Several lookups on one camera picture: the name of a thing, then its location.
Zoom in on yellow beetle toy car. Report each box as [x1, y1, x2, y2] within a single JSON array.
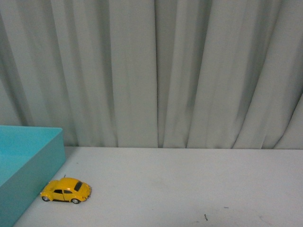
[[40, 177, 92, 204]]

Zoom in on grey curtain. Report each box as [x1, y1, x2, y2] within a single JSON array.
[[0, 0, 303, 149]]

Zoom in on turquoise plastic bin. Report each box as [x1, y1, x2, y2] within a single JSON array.
[[0, 125, 66, 227]]

